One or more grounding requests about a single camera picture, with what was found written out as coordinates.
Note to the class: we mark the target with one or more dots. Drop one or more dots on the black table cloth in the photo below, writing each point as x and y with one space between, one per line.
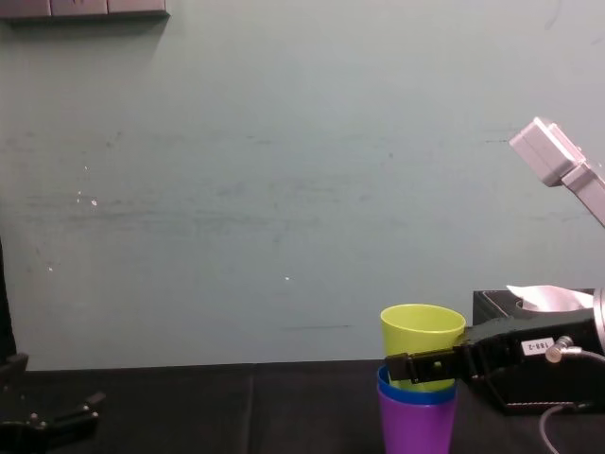
236 411

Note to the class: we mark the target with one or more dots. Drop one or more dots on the blue plastic cup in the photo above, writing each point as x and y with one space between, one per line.
416 398

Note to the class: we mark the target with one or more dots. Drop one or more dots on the grey wall socket panel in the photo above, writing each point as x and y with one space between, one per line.
80 8

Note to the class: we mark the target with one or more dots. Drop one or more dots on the lime green plastic cup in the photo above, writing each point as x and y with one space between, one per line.
418 331

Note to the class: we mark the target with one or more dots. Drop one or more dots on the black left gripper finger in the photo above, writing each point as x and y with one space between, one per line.
80 407
13 373

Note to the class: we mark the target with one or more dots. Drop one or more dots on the white tissue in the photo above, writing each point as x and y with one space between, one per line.
548 298

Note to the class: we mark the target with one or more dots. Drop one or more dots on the purple plastic cup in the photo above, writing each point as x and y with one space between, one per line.
416 428

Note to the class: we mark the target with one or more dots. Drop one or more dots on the black tissue box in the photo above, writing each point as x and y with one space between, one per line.
524 395

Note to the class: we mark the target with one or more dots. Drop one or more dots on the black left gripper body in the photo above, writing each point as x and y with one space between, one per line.
23 437

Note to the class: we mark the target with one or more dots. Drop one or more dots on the black upright panel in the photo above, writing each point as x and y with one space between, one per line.
5 307

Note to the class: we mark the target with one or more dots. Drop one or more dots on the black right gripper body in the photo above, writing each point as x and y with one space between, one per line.
501 343

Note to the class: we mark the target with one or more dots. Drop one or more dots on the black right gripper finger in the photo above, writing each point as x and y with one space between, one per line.
427 367

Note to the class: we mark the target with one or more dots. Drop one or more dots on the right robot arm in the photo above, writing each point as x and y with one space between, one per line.
543 151

